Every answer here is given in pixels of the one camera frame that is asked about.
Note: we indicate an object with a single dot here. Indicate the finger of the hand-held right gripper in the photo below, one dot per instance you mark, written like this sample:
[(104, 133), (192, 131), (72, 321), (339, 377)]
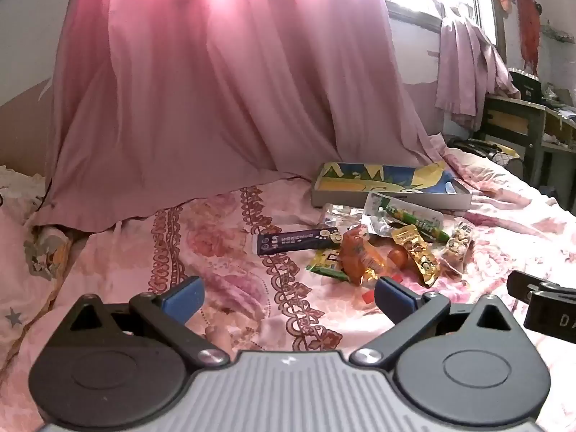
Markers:
[(522, 285)]

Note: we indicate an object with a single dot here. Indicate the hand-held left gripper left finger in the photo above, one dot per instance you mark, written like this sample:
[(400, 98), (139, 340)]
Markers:
[(184, 299)]

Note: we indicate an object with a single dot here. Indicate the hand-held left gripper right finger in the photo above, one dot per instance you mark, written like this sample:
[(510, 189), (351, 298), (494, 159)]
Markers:
[(396, 297)]

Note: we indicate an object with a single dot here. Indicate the gold snack packet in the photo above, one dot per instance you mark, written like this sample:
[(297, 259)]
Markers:
[(416, 252)]

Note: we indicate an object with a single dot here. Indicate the orange snack packet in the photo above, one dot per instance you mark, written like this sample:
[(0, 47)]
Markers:
[(360, 252)]

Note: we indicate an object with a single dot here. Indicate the mixed nuts packet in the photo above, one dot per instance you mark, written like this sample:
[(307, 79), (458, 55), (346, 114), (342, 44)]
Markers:
[(459, 245)]

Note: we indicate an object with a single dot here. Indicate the green yellow snack packet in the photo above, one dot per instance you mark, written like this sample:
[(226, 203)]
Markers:
[(326, 263)]

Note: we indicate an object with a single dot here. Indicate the green sausage stick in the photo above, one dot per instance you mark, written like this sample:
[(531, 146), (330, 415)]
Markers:
[(418, 222)]

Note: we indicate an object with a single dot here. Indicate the clear snack packet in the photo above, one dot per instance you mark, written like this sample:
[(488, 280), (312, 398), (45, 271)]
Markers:
[(342, 216)]

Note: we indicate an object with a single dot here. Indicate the white green snack packet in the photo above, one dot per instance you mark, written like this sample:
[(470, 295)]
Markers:
[(373, 200)]

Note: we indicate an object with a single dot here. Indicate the purple snack bar packet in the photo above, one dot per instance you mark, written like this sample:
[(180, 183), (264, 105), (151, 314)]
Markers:
[(297, 240)]

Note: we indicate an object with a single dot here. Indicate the blue yellow printed box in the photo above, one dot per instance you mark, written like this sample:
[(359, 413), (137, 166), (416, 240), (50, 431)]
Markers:
[(387, 180)]

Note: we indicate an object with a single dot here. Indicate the pink floral bedsheet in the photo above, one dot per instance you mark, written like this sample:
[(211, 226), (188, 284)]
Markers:
[(135, 256)]

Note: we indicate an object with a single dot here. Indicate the yellow plastic bag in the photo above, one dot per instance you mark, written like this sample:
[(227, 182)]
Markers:
[(506, 153)]

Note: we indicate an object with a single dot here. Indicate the dark wooden desk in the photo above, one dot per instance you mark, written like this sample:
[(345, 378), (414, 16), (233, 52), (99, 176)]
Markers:
[(508, 117)]

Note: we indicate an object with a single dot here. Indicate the cartoon printed quilt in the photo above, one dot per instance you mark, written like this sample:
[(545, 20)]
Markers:
[(18, 234)]

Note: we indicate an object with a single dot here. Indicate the black box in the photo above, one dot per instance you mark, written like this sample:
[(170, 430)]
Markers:
[(528, 87)]

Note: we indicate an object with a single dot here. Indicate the large pink curtain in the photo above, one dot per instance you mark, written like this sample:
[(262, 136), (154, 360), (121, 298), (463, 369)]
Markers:
[(202, 76)]

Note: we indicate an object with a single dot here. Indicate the tied pink curtain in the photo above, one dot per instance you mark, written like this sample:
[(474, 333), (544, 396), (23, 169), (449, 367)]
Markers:
[(468, 63)]

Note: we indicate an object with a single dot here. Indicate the red wall decoration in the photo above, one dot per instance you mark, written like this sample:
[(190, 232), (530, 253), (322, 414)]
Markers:
[(528, 27)]

